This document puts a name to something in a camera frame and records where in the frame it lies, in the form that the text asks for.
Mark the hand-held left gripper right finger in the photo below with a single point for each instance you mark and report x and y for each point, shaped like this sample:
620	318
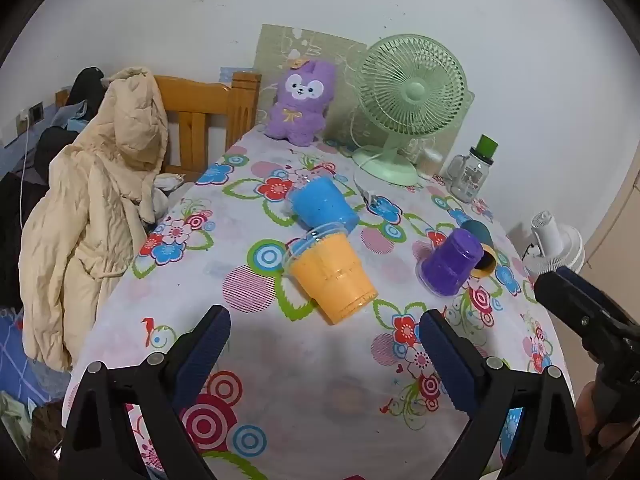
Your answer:
444	357

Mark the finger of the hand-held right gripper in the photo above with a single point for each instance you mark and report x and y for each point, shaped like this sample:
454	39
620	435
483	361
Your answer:
587	292
567	305

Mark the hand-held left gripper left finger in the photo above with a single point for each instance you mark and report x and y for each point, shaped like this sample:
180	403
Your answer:
206	352

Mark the orange plastic cup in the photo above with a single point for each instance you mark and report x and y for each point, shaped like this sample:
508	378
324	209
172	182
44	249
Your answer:
332	280

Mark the purple plastic cup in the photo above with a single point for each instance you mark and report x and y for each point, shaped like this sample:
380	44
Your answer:
452	262

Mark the dark teal cup yellow rim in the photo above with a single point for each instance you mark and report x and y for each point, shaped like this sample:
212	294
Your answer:
481	234

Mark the blue plastic cup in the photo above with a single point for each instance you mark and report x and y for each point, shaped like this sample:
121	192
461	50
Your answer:
322	205

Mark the clear glass cup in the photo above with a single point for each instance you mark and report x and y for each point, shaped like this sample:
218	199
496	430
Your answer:
429	160

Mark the person's right hand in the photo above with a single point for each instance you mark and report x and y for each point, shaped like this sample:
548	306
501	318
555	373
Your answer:
585	410

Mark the white fan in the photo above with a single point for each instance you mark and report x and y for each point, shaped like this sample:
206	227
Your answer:
555	240

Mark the beige wooden cabinet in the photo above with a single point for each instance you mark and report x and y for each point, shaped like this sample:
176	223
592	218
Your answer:
617	220

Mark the floral tablecloth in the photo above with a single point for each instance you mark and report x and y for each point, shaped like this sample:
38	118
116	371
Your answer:
240	240

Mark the white grey cloth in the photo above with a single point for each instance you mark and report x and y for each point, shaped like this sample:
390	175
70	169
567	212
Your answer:
162	195

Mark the glass jar mug green lid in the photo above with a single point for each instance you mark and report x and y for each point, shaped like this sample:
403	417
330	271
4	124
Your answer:
467	175

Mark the beige padded coat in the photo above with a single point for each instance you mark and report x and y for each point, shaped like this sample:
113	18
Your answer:
85	220

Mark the blue plaid bedding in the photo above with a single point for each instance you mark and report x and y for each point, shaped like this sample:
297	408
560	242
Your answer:
25	360

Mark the wooden chair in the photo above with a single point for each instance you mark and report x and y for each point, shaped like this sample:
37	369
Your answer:
192	125

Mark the green desk fan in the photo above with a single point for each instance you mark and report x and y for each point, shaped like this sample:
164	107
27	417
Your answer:
410	92

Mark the purple plush toy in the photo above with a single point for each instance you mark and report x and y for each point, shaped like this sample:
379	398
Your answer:
300	105

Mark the dark clothing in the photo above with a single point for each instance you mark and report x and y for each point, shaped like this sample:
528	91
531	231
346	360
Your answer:
85	90

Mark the green patterned board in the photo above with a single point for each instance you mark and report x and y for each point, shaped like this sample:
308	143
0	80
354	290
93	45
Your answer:
272	47

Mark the wall socket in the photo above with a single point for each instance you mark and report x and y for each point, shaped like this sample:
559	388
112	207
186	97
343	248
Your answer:
35	112

